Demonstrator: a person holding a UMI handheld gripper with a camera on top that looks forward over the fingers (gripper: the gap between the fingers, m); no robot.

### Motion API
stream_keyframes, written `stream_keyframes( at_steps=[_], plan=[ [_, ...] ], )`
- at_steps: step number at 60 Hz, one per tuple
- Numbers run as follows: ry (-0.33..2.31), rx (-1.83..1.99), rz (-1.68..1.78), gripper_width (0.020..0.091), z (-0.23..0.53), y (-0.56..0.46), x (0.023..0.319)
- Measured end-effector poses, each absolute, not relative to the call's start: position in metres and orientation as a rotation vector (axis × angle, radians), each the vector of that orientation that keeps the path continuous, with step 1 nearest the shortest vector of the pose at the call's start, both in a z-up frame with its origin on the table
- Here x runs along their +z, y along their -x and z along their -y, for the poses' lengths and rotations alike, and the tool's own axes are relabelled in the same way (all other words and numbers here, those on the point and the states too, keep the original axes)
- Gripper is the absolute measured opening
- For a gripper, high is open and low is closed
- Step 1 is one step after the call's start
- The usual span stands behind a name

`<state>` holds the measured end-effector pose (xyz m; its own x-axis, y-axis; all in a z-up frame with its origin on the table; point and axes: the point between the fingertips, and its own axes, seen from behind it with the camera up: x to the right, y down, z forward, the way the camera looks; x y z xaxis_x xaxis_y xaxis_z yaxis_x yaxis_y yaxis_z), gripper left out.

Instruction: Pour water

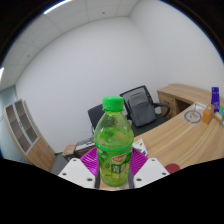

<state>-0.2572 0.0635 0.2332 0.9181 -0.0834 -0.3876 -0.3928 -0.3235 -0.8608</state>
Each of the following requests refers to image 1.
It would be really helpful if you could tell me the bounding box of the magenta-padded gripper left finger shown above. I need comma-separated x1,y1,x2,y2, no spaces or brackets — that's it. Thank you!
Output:
57,147,99,190

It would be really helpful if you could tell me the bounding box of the green drink bottle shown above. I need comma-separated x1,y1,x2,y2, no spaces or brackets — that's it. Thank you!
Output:
93,96,135,189

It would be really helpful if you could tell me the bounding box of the small orange box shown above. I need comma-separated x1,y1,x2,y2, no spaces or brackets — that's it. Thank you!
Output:
201,103,216,125

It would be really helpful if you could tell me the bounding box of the purple standing card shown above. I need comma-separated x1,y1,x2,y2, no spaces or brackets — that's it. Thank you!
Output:
210,86,221,114

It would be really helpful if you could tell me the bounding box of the wooden shelf cabinet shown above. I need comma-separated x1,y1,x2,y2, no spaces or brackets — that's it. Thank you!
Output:
2,98,56,173

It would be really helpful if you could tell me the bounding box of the wooden side desk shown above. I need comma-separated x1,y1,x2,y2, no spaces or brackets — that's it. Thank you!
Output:
156,82,224,122

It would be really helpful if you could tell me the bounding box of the dark brown cardboard box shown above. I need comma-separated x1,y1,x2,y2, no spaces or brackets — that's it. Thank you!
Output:
61,143,78,158

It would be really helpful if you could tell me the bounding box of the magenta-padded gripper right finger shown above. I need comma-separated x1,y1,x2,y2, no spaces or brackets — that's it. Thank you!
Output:
128,147,169,190

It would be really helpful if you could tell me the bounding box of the black mesh office chair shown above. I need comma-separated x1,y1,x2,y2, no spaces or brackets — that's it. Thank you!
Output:
119,84,171,129

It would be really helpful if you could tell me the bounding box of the long ceiling light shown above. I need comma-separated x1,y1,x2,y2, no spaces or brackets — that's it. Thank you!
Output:
42,0,73,15

